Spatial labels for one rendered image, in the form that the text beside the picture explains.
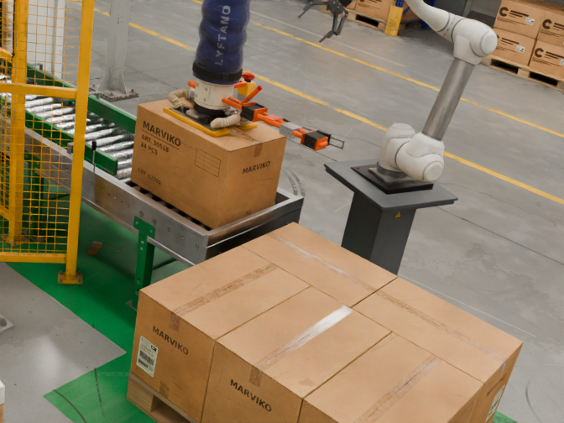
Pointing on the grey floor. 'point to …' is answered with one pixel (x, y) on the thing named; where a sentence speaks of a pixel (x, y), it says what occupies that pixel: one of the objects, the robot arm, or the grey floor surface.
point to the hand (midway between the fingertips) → (311, 27)
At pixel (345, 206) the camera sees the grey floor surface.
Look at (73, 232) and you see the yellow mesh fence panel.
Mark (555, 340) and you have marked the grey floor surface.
